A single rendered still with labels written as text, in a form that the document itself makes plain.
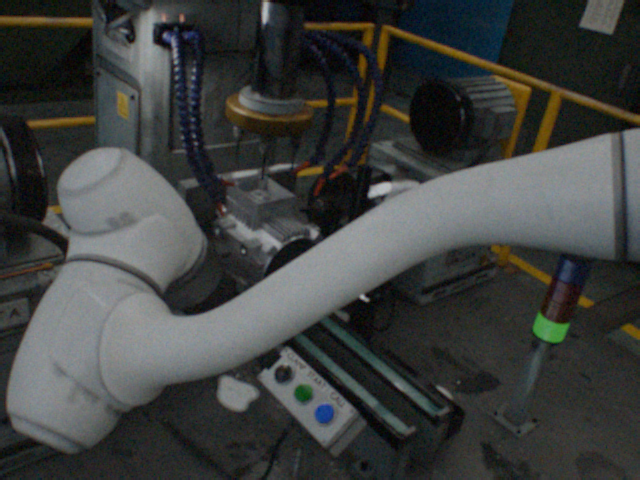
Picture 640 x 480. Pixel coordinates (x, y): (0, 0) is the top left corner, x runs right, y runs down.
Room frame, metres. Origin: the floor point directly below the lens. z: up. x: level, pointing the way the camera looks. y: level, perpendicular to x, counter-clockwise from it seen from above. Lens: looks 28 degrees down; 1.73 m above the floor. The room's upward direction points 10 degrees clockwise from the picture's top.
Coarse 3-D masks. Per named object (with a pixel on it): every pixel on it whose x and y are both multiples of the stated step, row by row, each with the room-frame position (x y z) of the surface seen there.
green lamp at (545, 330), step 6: (540, 318) 1.06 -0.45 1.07; (534, 324) 1.08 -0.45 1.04; (540, 324) 1.05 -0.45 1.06; (546, 324) 1.05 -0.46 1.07; (552, 324) 1.04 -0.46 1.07; (534, 330) 1.06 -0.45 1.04; (540, 330) 1.05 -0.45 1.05; (546, 330) 1.04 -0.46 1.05; (552, 330) 1.04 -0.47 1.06; (558, 330) 1.04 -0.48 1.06; (564, 330) 1.05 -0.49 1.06; (540, 336) 1.05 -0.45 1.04; (546, 336) 1.04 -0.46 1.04; (552, 336) 1.04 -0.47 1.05; (558, 336) 1.04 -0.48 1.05; (552, 342) 1.04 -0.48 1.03
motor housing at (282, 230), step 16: (240, 224) 1.23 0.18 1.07; (272, 224) 1.19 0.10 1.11; (288, 224) 1.20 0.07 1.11; (208, 240) 1.24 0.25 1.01; (224, 240) 1.20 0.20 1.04; (240, 240) 1.18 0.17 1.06; (272, 240) 1.17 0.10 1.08; (288, 240) 1.16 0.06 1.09; (304, 240) 1.26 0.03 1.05; (240, 256) 1.16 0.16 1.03; (256, 256) 1.14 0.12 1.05; (272, 256) 1.13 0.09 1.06; (288, 256) 1.29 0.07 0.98; (240, 272) 1.16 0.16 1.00; (256, 272) 1.12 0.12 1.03; (272, 272) 1.26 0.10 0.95
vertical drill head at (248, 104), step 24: (264, 24) 1.24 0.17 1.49; (288, 24) 1.24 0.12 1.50; (264, 48) 1.24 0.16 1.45; (288, 48) 1.24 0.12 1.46; (264, 72) 1.23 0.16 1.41; (288, 72) 1.24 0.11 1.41; (240, 96) 1.25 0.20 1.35; (264, 96) 1.23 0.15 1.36; (288, 96) 1.25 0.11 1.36; (240, 120) 1.20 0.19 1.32; (264, 120) 1.19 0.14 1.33; (288, 120) 1.20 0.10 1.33; (312, 120) 1.26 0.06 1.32; (264, 144) 1.21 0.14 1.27
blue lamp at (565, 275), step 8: (560, 256) 1.07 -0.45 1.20; (560, 264) 1.06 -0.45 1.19; (568, 264) 1.05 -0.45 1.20; (576, 264) 1.04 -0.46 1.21; (584, 264) 1.08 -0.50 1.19; (592, 264) 1.05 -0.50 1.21; (560, 272) 1.05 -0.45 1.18; (568, 272) 1.04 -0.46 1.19; (576, 272) 1.04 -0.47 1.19; (584, 272) 1.04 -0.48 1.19; (568, 280) 1.04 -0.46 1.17; (576, 280) 1.04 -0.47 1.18; (584, 280) 1.04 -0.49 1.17
